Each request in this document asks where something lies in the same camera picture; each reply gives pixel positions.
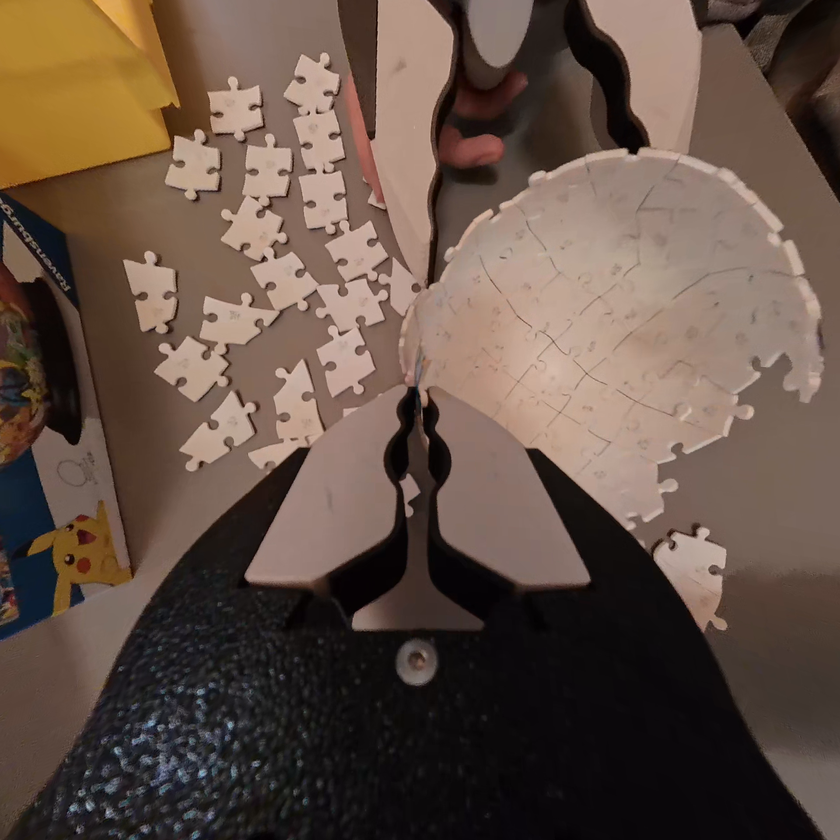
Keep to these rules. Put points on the yellow cardboard box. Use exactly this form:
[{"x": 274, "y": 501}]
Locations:
[{"x": 65, "y": 85}]

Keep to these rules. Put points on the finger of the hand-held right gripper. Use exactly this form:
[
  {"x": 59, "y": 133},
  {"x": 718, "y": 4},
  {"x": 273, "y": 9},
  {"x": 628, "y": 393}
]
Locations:
[
  {"x": 656, "y": 65},
  {"x": 407, "y": 131}
]

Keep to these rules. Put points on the person's right hand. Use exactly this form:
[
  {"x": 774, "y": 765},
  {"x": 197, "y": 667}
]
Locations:
[{"x": 476, "y": 148}]

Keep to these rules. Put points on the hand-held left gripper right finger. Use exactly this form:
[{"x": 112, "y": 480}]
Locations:
[{"x": 512, "y": 505}]

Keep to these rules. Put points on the partly built white puzzle ball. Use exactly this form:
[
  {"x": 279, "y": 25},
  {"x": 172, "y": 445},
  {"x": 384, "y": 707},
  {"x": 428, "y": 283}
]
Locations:
[{"x": 610, "y": 328}]

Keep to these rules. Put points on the person's grey clothing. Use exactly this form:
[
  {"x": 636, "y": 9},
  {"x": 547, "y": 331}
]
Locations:
[{"x": 794, "y": 59}]

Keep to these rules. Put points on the curved white puzzle piece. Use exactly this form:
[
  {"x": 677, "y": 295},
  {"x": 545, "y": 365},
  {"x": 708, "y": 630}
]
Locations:
[{"x": 692, "y": 571}]

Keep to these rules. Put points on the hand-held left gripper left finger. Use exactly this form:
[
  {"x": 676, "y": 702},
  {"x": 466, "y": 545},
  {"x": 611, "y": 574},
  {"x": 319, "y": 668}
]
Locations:
[{"x": 328, "y": 505}]

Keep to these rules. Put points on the printed puzzle box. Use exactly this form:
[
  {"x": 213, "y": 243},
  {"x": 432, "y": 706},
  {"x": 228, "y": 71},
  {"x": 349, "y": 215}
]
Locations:
[{"x": 52, "y": 446}]

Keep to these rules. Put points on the pile of white puzzle pieces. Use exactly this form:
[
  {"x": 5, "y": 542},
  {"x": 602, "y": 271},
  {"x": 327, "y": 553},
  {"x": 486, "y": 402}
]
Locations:
[{"x": 358, "y": 249}]

